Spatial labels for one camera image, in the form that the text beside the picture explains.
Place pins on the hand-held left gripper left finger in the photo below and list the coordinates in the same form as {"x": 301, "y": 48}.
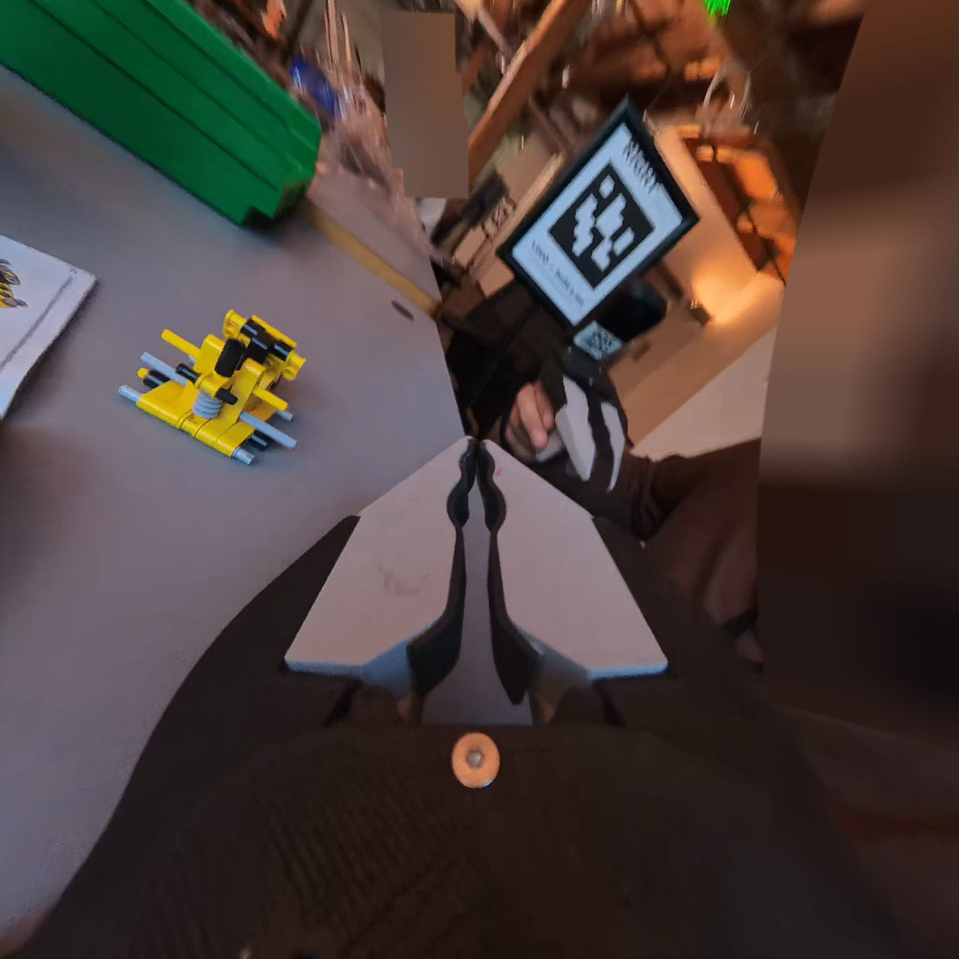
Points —
{"x": 389, "y": 569}

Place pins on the person's right forearm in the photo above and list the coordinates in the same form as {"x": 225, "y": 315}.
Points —
{"x": 674, "y": 487}

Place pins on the lego instruction booklet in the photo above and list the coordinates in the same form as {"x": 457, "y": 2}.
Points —
{"x": 34, "y": 315}

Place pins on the yellow lego model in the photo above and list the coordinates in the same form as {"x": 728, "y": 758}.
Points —
{"x": 217, "y": 386}

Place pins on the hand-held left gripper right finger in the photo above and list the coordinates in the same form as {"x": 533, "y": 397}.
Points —
{"x": 569, "y": 577}

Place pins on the person's right hand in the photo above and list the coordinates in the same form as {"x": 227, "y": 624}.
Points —
{"x": 530, "y": 419}

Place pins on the green plastic bin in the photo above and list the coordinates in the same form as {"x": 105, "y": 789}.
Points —
{"x": 157, "y": 90}

